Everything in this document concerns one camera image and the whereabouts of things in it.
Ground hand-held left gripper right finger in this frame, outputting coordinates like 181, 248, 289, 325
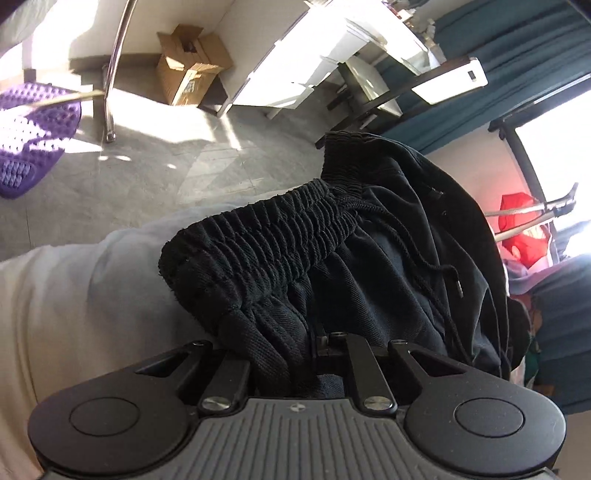
315, 330, 468, 414

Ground purple massage mat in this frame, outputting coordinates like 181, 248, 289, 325
0, 81, 83, 199

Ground black drawstring pants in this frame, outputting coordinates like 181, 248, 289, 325
158, 130, 531, 398

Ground dark wooden stool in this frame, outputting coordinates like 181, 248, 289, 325
315, 58, 462, 148

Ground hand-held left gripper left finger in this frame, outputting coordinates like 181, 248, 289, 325
134, 340, 250, 414

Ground white bed sheet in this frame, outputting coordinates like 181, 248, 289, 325
0, 188, 296, 480

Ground clothes drying rack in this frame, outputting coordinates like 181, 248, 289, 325
486, 183, 581, 268

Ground red cloth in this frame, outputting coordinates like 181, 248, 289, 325
498, 193, 554, 267

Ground cardboard box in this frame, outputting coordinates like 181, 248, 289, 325
156, 24, 233, 106

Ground chrome metal rail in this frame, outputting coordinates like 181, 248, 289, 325
18, 0, 139, 143

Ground teal curtain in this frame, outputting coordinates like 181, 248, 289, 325
375, 0, 591, 153

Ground white cabinet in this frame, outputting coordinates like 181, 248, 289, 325
217, 0, 432, 118

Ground white electronic device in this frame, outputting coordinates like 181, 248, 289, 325
411, 56, 489, 105

